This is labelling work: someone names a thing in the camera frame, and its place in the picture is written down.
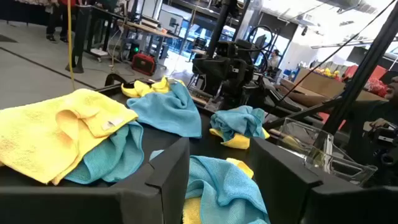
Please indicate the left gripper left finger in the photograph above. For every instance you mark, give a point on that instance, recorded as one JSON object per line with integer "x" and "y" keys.
{"x": 93, "y": 205}

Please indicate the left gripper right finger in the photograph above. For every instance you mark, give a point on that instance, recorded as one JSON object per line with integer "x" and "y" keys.
{"x": 311, "y": 205}

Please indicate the blue microfiber towel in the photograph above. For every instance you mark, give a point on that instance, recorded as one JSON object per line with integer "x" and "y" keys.
{"x": 236, "y": 121}
{"x": 171, "y": 112}
{"x": 224, "y": 193}
{"x": 112, "y": 158}

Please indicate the person's forearm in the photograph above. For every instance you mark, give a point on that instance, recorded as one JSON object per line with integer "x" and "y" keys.
{"x": 304, "y": 98}

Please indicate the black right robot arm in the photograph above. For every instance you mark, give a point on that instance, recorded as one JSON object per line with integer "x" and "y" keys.
{"x": 242, "y": 51}

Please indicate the clear plastic basket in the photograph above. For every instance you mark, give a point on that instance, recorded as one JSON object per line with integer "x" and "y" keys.
{"x": 342, "y": 169}

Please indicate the person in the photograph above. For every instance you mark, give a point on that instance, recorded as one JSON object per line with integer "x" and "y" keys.
{"x": 373, "y": 140}
{"x": 54, "y": 18}
{"x": 274, "y": 60}

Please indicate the red and black tool bag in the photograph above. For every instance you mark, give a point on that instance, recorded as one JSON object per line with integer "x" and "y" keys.
{"x": 143, "y": 63}

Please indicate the desk with wooden top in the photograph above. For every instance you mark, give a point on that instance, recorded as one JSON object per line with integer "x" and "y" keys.
{"x": 149, "y": 30}

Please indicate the cardboard box with toys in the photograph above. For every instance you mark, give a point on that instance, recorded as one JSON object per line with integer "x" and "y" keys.
{"x": 323, "y": 85}

